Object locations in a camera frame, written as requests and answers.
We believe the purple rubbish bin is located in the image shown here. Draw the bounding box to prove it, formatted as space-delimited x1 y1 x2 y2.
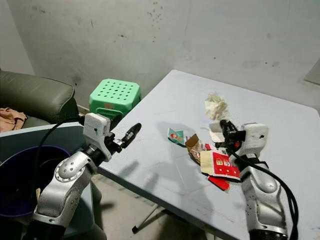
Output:
0 145 58 219

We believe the flat white paper napkin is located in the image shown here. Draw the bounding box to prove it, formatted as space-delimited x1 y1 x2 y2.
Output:
209 121 227 143

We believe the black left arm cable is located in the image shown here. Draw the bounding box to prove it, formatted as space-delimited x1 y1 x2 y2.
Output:
30 116 87 201

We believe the brown cardboard piece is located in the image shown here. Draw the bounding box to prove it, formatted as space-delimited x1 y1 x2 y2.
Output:
185 133 206 165

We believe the crumpled white tissue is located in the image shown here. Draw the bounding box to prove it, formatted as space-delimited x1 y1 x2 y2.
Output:
204 92 231 122

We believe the red paper piece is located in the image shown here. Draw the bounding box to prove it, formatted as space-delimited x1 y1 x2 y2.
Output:
208 175 231 192

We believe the green plastic stool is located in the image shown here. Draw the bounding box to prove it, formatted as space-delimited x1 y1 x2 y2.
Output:
88 78 142 121

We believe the dark green leather sofa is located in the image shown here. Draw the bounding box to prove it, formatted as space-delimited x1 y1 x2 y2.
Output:
0 70 79 130

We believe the beige cloth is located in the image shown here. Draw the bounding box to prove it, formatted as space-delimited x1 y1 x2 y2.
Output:
0 107 29 133

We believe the grey flat panel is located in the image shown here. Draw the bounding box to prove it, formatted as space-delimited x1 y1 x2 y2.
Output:
304 59 320 86

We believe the green white packet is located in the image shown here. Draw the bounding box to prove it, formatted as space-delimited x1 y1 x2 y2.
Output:
167 127 187 147

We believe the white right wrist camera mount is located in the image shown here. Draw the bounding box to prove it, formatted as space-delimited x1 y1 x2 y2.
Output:
239 123 270 159

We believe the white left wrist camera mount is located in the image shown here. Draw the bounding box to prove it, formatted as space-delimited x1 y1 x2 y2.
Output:
82 113 114 151

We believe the metal table leg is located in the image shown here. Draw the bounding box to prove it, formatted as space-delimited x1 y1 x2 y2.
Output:
132 202 163 235

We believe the red white paper box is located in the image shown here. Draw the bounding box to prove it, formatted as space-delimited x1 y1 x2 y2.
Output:
200 150 242 182

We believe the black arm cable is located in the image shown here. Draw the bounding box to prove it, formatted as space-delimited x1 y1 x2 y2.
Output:
30 116 87 201
227 147 301 240

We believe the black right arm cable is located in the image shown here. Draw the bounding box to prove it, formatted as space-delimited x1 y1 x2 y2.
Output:
227 147 301 240

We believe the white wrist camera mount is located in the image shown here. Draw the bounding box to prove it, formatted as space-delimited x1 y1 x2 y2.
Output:
82 113 114 151
239 123 270 159

